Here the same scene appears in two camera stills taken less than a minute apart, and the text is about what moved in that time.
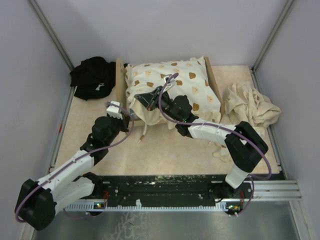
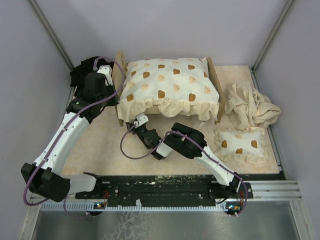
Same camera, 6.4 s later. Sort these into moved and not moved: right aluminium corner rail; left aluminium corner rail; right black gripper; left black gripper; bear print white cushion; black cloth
Moved: right black gripper; bear print white cushion; left black gripper
Not moved: right aluminium corner rail; black cloth; left aluminium corner rail
